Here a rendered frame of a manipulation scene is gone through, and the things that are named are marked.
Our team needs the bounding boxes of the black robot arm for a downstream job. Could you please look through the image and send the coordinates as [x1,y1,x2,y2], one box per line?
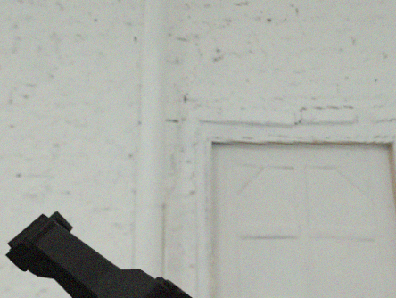
[6,211,192,298]

